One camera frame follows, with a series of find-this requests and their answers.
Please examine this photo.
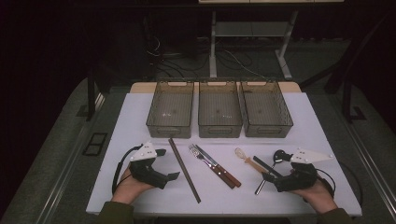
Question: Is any thin black cable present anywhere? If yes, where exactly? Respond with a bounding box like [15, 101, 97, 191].
[339, 161, 364, 207]

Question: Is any white floor cable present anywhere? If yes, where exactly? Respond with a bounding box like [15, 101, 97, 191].
[223, 49, 260, 78]

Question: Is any translucent orange plastic spoon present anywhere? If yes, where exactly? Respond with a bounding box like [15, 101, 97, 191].
[233, 147, 269, 175]

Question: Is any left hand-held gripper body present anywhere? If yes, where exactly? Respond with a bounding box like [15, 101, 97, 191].
[129, 141, 171, 189]

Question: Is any metal floor rail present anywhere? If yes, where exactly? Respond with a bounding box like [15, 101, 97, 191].
[38, 92, 106, 224]
[330, 92, 396, 216]

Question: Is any black chopstick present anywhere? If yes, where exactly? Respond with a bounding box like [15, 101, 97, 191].
[252, 156, 283, 178]
[253, 155, 284, 177]

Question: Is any person's left hand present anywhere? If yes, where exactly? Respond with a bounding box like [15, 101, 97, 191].
[111, 169, 155, 204]

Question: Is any black floor cable bundle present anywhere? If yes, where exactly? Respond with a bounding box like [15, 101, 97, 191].
[145, 35, 219, 80]

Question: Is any person's right hand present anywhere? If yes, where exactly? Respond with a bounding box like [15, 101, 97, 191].
[290, 179, 339, 214]

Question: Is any hand-held gripper cable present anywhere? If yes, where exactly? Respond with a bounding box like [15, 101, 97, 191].
[111, 144, 144, 195]
[316, 167, 336, 200]

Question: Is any left hand-held gripper cable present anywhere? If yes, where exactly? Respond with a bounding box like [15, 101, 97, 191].
[111, 144, 144, 195]

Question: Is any wooden handled fork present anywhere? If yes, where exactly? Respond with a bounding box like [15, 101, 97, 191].
[188, 144, 236, 190]

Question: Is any white metal desk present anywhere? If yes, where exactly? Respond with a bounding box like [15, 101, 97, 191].
[198, 0, 345, 81]

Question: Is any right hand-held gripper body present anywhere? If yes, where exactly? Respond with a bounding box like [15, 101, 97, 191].
[274, 147, 334, 193]

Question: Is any smoky transparent plastic bin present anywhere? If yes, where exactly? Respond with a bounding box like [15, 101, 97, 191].
[145, 79, 195, 139]
[239, 79, 294, 138]
[197, 79, 244, 139]

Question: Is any wooden handled knife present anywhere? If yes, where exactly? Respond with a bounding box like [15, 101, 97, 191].
[195, 144, 243, 189]

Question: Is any right hand-held gripper cable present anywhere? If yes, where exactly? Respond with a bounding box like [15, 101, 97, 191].
[316, 167, 336, 200]

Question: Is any black metal stand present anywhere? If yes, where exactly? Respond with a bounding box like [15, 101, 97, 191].
[85, 68, 107, 122]
[298, 12, 368, 124]

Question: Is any metal spoon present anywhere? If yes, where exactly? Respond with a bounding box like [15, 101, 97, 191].
[254, 149, 286, 196]

